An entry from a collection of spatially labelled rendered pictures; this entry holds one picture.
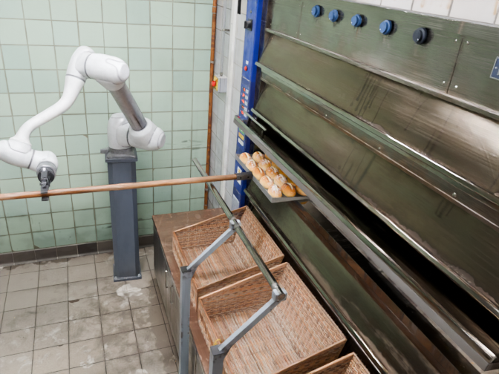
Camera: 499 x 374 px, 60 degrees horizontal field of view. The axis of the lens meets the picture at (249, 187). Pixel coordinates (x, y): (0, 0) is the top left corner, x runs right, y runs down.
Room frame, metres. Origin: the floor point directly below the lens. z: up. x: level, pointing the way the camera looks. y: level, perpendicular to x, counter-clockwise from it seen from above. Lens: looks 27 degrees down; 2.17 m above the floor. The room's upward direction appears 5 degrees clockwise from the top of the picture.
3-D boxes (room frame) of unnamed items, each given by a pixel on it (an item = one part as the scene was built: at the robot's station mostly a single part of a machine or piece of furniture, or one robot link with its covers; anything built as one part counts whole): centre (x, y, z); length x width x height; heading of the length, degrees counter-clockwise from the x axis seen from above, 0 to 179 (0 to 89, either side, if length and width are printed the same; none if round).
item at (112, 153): (2.66, 0.90, 1.03); 0.22 x 0.18 x 0.06; 109
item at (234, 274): (2.03, 0.11, 0.72); 0.56 x 0.49 x 0.28; 24
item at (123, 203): (2.67, 0.88, 0.50); 0.21 x 0.21 x 1.00; 19
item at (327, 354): (1.48, -0.13, 0.72); 0.56 x 0.49 x 0.28; 25
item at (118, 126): (2.67, 0.87, 1.17); 0.18 x 0.16 x 0.22; 73
